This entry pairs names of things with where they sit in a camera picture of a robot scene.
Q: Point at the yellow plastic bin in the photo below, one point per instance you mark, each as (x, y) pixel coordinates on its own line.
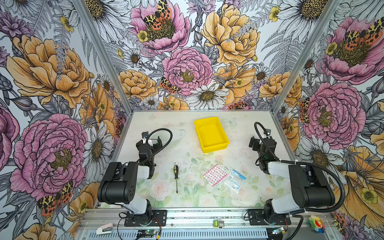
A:
(211, 135)

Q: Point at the small green display module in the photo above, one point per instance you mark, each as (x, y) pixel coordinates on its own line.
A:
(218, 224)

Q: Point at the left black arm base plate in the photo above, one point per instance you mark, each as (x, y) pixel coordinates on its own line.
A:
(154, 218)

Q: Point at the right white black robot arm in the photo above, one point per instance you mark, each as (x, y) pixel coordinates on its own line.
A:
(310, 189)

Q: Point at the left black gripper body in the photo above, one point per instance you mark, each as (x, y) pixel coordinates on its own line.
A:
(145, 142)

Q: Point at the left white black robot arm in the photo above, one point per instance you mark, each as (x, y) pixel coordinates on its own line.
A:
(118, 186)

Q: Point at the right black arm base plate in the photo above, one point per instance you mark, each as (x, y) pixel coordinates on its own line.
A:
(258, 217)

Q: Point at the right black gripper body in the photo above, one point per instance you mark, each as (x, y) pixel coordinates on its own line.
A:
(258, 144)

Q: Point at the clear blue plastic packet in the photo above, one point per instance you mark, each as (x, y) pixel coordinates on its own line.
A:
(235, 181)

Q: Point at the left green circuit board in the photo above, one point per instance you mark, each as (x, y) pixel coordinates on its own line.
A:
(148, 234)

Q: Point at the colourful flower toy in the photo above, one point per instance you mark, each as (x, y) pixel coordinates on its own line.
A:
(317, 224)

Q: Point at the white pink stapler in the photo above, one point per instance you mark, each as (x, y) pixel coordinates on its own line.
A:
(105, 229)

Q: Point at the pink patterned sticker sheet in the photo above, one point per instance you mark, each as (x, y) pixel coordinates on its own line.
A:
(215, 175)

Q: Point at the yellow black handled screwdriver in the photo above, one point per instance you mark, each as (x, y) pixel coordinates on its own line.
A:
(176, 173)

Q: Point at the aluminium front rail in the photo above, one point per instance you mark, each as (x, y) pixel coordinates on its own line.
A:
(197, 224)

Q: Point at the green circuit board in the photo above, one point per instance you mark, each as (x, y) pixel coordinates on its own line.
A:
(148, 234)
(277, 231)

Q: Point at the right green circuit board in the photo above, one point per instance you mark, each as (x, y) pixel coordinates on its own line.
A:
(277, 231)

